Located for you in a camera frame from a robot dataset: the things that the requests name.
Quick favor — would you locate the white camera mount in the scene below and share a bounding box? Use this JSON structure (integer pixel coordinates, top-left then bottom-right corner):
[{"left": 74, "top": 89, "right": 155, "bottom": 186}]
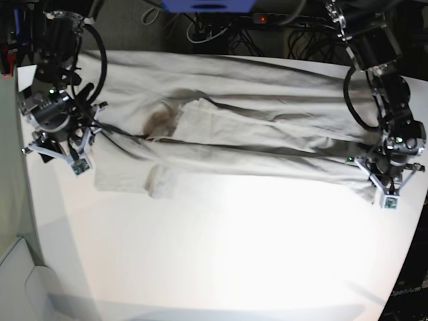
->
[{"left": 346, "top": 156, "right": 425, "bottom": 210}]

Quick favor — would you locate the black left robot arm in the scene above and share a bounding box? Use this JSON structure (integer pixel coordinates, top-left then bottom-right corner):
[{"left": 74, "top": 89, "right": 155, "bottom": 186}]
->
[{"left": 324, "top": 1, "right": 426, "bottom": 179}]

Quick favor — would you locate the black power strip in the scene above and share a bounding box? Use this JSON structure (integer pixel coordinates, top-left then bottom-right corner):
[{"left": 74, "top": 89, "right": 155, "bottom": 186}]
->
[{"left": 251, "top": 13, "right": 328, "bottom": 27}]

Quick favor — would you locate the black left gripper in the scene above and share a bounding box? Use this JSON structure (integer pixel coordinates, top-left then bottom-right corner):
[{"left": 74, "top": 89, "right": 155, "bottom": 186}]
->
[{"left": 366, "top": 136, "right": 426, "bottom": 177}]

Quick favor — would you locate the blue box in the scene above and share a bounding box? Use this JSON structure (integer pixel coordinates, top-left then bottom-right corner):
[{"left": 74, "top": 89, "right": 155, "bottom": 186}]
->
[{"left": 162, "top": 0, "right": 255, "bottom": 13}]

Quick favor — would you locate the beige t-shirt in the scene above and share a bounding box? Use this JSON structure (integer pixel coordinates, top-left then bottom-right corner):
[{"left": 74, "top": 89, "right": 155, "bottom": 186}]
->
[{"left": 93, "top": 51, "right": 379, "bottom": 201}]

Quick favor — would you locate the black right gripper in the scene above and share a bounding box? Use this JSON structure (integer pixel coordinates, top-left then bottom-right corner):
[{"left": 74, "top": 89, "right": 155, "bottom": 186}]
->
[{"left": 18, "top": 88, "right": 97, "bottom": 144}]

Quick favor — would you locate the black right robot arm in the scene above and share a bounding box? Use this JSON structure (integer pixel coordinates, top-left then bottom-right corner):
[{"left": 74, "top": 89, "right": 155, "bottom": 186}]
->
[{"left": 1, "top": 1, "right": 107, "bottom": 147}]

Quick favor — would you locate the red black tool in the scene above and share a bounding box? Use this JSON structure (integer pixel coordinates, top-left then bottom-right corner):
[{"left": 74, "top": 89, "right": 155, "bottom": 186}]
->
[{"left": 1, "top": 43, "right": 16, "bottom": 78}]

